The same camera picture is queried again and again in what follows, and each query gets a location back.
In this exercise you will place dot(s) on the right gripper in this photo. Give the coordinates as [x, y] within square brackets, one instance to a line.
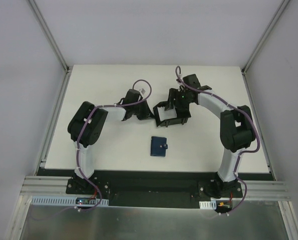
[182, 110]

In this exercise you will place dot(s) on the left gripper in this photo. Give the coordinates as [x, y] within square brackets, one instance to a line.
[142, 111]

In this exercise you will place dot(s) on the black card tray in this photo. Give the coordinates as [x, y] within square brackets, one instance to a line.
[182, 117]

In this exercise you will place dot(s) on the blue leather card holder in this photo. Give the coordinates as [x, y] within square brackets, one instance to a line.
[158, 146]

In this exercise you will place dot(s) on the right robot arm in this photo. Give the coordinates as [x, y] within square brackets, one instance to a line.
[237, 130]

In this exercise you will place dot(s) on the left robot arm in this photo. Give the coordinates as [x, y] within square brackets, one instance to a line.
[86, 126]

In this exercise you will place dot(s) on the white card stack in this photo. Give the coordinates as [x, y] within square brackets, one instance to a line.
[166, 115]

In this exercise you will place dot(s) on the right aluminium frame post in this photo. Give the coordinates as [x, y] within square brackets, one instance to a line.
[265, 35]

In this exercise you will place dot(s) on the aluminium frame post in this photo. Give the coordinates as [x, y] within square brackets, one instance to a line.
[265, 35]
[48, 34]

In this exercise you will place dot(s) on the right white cable duct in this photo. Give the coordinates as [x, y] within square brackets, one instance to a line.
[208, 205]

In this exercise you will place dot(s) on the white cable duct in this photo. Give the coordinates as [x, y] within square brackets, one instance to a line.
[65, 201]
[208, 205]

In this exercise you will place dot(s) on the aluminium front rail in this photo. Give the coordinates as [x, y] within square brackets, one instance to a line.
[56, 186]

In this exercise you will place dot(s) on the left white cable duct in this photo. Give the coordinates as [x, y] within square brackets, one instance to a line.
[65, 201]

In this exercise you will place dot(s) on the left aluminium frame post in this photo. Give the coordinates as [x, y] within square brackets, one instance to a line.
[48, 34]

